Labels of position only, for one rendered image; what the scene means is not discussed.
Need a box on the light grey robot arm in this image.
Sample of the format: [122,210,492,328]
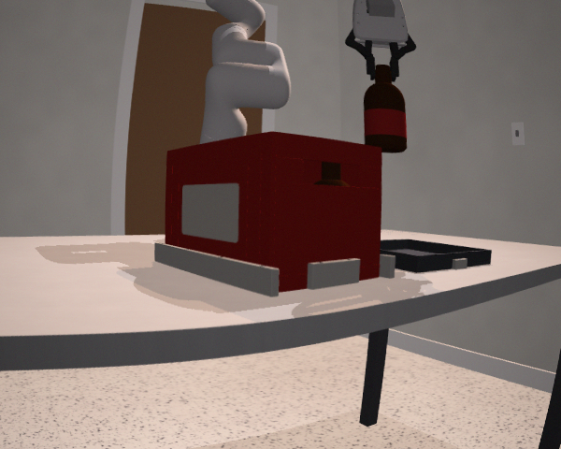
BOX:
[200,0,396,144]

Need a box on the brown glass bottle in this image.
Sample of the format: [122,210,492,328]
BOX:
[364,65,407,152]

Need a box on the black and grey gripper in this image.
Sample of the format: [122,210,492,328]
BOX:
[345,0,416,82]

